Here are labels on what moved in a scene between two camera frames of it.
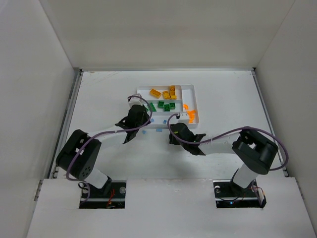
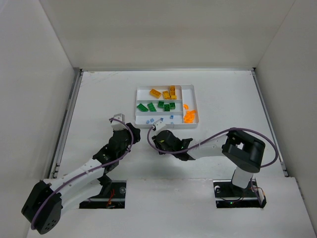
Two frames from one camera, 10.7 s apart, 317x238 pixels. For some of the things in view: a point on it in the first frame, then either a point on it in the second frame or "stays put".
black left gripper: x=143 y=109 -> x=131 y=131
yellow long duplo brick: x=166 y=95 stays put
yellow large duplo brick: x=155 y=93 stays put
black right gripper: x=177 y=126 -> x=159 y=138
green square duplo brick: x=160 y=104 stays put
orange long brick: x=191 y=113 stays put
